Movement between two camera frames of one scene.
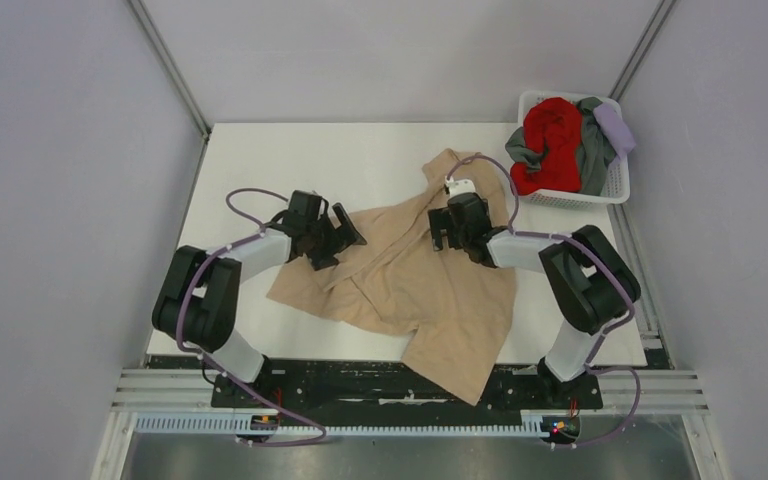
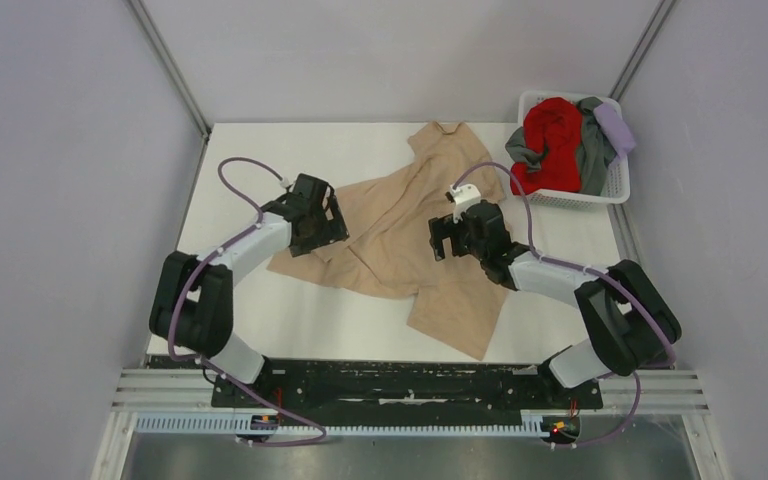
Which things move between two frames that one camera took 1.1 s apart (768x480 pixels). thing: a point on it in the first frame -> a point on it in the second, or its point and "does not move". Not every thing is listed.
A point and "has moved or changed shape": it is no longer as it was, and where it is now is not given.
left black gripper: x=323 y=259 -> x=333 y=230
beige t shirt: x=458 y=317 has moved or changed shape
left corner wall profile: x=173 y=72 does not move
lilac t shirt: x=616 y=128 does not move
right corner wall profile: x=641 y=49 does not move
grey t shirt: x=597 y=151 does not move
